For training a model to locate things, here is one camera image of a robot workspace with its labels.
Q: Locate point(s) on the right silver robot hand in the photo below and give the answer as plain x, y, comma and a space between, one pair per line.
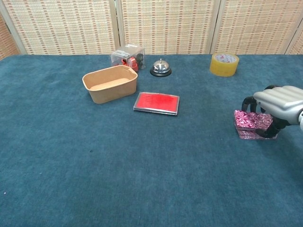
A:
279, 99

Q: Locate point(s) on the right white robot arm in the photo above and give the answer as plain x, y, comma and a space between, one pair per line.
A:
301, 120

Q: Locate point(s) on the woven bamboo screen panel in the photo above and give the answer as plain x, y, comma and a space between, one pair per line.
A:
168, 26
255, 26
7, 42
298, 47
64, 26

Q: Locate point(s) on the yellow packing tape roll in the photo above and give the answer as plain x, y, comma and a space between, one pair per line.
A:
223, 69

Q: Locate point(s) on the silver call bell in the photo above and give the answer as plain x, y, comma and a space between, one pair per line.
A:
160, 67

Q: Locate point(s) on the red ink pad clear case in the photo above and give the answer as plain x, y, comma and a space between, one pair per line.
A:
156, 101

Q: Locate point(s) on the blue velvet table cloth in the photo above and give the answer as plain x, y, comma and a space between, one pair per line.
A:
142, 165

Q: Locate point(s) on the clear plastic box red parts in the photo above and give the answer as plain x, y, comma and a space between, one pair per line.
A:
125, 53

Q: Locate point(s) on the brown kraft paper box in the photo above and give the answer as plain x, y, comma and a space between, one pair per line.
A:
113, 94

